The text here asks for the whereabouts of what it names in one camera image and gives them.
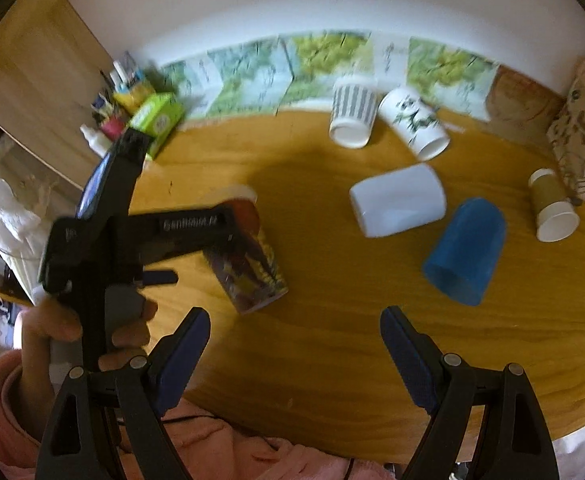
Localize pink pen holder cup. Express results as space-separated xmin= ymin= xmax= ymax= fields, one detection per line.
xmin=99 ymin=115 xmax=126 ymax=142

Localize yellow pen holder cup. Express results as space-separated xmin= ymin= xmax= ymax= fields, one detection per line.
xmin=112 ymin=79 xmax=156 ymax=116

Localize green tissue box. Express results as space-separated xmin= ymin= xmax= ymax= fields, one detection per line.
xmin=129 ymin=92 xmax=185 ymax=160

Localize wooden bookshelf desk unit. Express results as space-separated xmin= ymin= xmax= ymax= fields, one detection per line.
xmin=0 ymin=0 xmax=112 ymax=188

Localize brown white paper cup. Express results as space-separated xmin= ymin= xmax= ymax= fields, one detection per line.
xmin=528 ymin=168 xmax=580 ymax=243

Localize white bamboo print cup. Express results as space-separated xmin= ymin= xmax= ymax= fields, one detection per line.
xmin=378 ymin=87 xmax=450 ymax=162

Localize white spray bottle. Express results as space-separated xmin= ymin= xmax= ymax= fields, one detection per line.
xmin=80 ymin=125 xmax=112 ymax=158

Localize blue plastic cup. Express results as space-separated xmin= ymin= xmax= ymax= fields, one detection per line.
xmin=423 ymin=197 xmax=506 ymax=307

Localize colourful printed plastic cup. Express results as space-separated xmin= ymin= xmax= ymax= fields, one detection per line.
xmin=202 ymin=184 xmax=288 ymax=314

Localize white checkered paper cup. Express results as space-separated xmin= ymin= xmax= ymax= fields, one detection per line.
xmin=329 ymin=75 xmax=378 ymax=150

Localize white lace cloth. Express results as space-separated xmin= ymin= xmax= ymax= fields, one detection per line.
xmin=0 ymin=136 xmax=80 ymax=290

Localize left hand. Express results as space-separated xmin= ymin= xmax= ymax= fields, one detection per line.
xmin=19 ymin=294 xmax=159 ymax=426

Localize plain white cup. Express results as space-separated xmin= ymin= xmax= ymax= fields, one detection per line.
xmin=349 ymin=164 xmax=447 ymax=238

